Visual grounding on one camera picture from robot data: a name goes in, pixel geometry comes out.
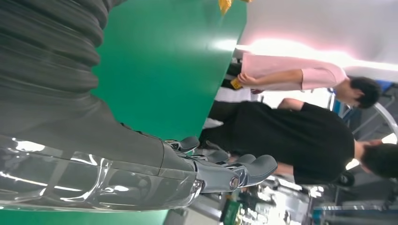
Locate green table mat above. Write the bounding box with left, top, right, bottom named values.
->
left=0, top=0, right=248, bottom=225

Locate standing person, black top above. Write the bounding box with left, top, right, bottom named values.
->
left=198, top=98, right=398, bottom=186

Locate yellow taped cardboard box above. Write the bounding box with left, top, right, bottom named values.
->
left=217, top=0, right=253, bottom=15

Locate standing person, pink top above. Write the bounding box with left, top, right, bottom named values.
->
left=225, top=52, right=383, bottom=110

